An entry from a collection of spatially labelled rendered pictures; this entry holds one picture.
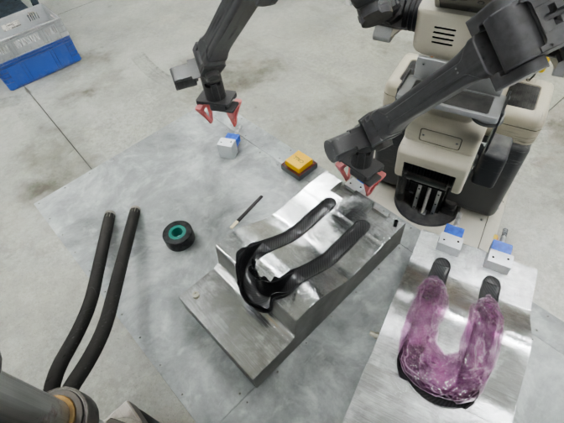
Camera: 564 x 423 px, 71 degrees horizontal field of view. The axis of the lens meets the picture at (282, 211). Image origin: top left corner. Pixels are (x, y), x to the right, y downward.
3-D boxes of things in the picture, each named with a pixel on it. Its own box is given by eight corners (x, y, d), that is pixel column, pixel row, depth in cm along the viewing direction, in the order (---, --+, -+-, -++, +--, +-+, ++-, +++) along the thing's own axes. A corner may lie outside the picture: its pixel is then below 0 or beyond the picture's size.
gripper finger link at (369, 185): (366, 206, 106) (370, 182, 99) (347, 191, 110) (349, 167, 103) (383, 192, 109) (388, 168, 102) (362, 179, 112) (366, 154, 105)
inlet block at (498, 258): (491, 231, 99) (498, 217, 95) (512, 237, 98) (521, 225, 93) (479, 272, 93) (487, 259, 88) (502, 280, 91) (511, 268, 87)
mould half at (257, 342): (325, 192, 115) (326, 158, 105) (399, 242, 103) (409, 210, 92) (185, 307, 96) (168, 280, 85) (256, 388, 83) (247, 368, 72)
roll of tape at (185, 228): (180, 257, 105) (175, 249, 102) (159, 242, 109) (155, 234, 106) (201, 237, 109) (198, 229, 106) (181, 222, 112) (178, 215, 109)
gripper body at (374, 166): (367, 183, 101) (370, 162, 95) (337, 163, 106) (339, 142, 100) (383, 169, 103) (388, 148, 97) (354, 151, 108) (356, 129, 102)
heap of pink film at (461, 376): (422, 270, 91) (430, 252, 85) (505, 302, 84) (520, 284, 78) (383, 374, 77) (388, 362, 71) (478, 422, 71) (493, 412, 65)
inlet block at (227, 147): (234, 131, 136) (232, 118, 131) (248, 133, 134) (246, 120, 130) (219, 157, 128) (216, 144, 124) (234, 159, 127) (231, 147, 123)
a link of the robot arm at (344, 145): (396, 142, 88) (381, 107, 88) (352, 160, 85) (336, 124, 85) (373, 155, 100) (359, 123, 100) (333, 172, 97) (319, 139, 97)
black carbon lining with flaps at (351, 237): (326, 199, 105) (327, 174, 97) (376, 232, 97) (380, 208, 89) (224, 284, 91) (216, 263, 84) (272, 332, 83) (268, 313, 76)
